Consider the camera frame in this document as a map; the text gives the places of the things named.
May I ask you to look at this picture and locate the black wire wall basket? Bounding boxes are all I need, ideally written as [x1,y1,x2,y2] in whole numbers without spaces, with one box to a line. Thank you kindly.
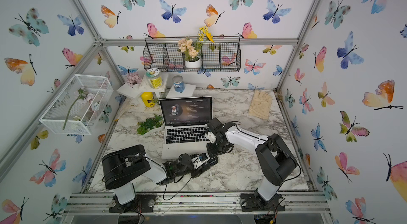
[141,36,241,72]

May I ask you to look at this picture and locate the cream fabric glove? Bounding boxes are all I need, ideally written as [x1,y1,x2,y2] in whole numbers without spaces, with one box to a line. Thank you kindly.
[249,90,272,120]

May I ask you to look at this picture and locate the blue can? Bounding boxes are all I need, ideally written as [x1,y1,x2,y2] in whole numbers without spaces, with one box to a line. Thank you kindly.
[172,75,185,93]

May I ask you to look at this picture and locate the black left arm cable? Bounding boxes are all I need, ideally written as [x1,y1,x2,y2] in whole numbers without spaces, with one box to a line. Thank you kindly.
[162,160,198,201]

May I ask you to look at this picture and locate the yellow bottle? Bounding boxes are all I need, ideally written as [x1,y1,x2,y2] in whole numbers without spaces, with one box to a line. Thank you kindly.
[141,92,155,108]

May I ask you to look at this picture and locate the silver laptop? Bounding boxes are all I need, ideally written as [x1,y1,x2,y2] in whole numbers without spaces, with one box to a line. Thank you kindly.
[160,97,213,160]

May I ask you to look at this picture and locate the small pink flower pot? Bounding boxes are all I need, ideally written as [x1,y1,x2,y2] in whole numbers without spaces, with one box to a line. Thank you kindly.
[126,72,143,87]

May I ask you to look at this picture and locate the yellow label jar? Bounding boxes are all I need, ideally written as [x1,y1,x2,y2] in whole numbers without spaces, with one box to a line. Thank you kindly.
[146,68,163,89]

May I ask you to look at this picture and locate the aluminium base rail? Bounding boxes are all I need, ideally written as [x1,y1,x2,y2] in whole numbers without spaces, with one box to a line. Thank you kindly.
[64,191,331,216]

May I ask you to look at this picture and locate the green plant in white dish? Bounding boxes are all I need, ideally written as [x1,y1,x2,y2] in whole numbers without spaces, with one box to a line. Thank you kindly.
[137,115,164,136]

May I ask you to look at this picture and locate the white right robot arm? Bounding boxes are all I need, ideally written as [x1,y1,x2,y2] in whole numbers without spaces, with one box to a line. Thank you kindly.
[205,118,298,203]

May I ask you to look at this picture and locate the white riser shelf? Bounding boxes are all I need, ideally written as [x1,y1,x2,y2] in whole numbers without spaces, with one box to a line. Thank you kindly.
[165,83,197,99]

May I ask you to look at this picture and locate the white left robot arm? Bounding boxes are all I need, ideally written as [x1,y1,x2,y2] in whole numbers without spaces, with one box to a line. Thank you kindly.
[102,145,218,206]

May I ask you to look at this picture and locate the white mesh wall box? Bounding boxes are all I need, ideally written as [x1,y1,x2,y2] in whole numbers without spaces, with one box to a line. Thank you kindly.
[39,74,113,135]

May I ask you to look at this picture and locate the white pot with flowers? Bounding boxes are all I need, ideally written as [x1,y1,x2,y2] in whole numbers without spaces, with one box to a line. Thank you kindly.
[178,26,215,68]

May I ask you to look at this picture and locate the white corner shelf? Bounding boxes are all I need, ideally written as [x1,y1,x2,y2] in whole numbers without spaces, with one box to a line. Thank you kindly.
[117,73,169,99]

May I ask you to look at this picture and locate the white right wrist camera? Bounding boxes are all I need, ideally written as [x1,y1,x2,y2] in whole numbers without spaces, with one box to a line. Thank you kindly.
[205,131,216,144]

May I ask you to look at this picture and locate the pink artificial flower stem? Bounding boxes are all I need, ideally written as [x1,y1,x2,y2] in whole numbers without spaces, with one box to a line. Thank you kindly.
[62,86,95,130]

